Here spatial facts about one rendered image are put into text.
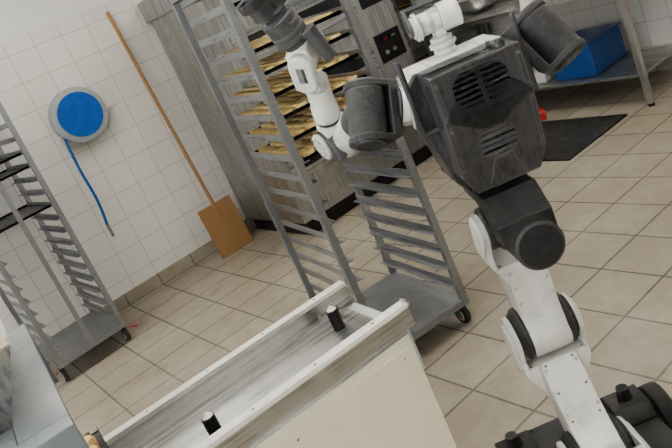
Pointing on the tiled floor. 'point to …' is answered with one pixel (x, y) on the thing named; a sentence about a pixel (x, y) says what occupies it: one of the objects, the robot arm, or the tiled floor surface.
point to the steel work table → (641, 60)
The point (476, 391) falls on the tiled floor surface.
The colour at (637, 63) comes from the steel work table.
